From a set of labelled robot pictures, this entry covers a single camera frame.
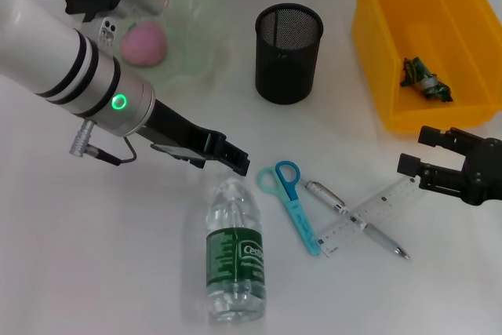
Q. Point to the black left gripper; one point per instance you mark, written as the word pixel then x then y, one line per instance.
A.
pixel 172 131

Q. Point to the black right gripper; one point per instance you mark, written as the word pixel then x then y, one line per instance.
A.
pixel 484 174

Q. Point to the green plastic wrapper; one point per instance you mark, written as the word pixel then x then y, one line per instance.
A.
pixel 425 84

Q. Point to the clear green-label water bottle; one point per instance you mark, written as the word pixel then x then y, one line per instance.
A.
pixel 235 252

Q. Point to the pink toy peach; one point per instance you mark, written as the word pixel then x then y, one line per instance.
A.
pixel 145 46

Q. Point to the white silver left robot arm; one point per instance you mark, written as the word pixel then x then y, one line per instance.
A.
pixel 59 52

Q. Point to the transparent plastic ruler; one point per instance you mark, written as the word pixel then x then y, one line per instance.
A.
pixel 376 209

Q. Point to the teal blue scissors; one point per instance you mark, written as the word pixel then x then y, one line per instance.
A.
pixel 302 225

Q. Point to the clear silver pen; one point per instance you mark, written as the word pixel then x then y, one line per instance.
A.
pixel 325 197

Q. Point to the black mesh pen holder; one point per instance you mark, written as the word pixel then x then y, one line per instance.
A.
pixel 286 64

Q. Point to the pale green fruit plate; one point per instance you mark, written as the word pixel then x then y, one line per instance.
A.
pixel 188 17

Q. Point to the yellow plastic bin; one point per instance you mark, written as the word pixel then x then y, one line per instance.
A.
pixel 431 17

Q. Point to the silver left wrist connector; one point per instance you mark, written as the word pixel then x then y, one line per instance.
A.
pixel 82 139

